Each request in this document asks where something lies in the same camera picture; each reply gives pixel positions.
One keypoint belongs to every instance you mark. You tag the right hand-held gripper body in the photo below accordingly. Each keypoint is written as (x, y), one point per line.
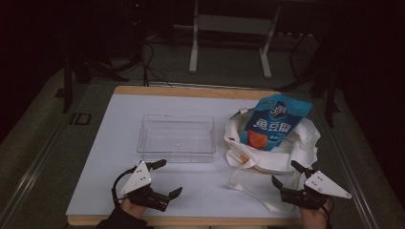
(313, 191)

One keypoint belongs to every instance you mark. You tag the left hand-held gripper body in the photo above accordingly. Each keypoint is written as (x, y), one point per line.
(139, 182)

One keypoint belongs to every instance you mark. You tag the white cloth tote bag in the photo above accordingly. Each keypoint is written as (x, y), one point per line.
(270, 159)

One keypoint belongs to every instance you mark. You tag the clear plastic container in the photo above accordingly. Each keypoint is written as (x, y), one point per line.
(176, 140)

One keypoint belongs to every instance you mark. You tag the blue snack packet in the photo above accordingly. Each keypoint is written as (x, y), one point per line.
(273, 124)

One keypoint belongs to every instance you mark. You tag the person's left hand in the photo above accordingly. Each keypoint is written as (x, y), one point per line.
(133, 208)

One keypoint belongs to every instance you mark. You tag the person's right hand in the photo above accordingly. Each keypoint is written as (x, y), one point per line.
(313, 218)

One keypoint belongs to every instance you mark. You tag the black metal stand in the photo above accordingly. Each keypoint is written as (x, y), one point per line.
(331, 95)

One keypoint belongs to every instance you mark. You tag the black tripod stand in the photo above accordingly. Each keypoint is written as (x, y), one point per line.
(67, 82)

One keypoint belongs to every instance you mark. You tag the white metal stand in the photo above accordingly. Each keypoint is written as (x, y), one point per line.
(232, 24)

